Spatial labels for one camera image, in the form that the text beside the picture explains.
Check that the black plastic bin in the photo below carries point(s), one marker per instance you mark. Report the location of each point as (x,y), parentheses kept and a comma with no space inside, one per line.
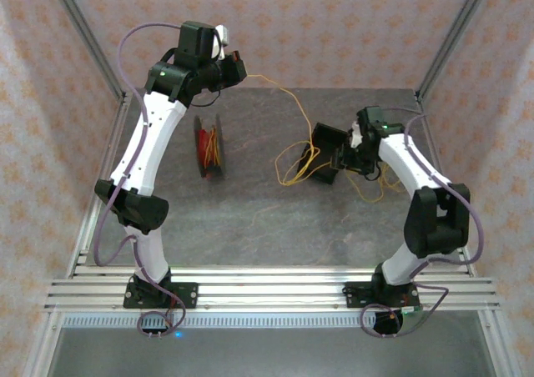
(325,135)

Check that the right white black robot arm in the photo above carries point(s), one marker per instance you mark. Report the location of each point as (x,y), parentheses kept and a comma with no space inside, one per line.
(417,164)

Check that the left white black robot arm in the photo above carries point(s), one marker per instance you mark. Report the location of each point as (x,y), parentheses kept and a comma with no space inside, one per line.
(150,143)

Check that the small green circuit board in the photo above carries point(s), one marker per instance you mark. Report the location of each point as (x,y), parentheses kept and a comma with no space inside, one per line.
(413,309)

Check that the grey metal sheet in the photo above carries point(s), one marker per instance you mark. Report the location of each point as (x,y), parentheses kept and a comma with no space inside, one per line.
(271,352)

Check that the aluminium frame post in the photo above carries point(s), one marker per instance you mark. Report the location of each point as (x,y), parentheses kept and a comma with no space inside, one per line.
(454,31)
(85,33)

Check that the aluminium frame rail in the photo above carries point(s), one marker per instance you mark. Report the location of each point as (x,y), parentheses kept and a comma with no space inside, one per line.
(467,264)
(502,352)
(41,352)
(109,152)

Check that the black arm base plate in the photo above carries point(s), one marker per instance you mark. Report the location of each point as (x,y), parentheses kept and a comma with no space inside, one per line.
(187,295)
(356,295)

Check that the wide grooved aluminium rail base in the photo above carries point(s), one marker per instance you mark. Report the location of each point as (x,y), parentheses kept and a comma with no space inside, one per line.
(271,287)

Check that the aluminium lower frame rail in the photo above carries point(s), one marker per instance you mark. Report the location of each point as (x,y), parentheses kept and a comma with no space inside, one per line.
(41,352)
(502,352)

